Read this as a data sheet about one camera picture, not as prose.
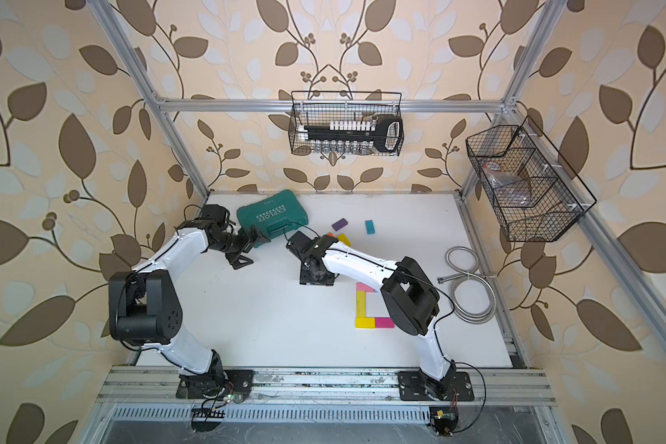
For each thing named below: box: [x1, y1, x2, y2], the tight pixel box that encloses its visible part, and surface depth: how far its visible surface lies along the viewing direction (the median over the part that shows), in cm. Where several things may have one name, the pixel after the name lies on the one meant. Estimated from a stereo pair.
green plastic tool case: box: [236, 189, 309, 248], surface depth 110 cm
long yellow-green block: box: [356, 290, 368, 318], surface depth 91 cm
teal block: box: [364, 220, 377, 235], surface depth 113 cm
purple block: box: [331, 218, 349, 232], surface depth 112 cm
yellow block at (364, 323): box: [355, 317, 376, 329], surface depth 86 cm
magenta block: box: [375, 317, 395, 329], surface depth 86 cm
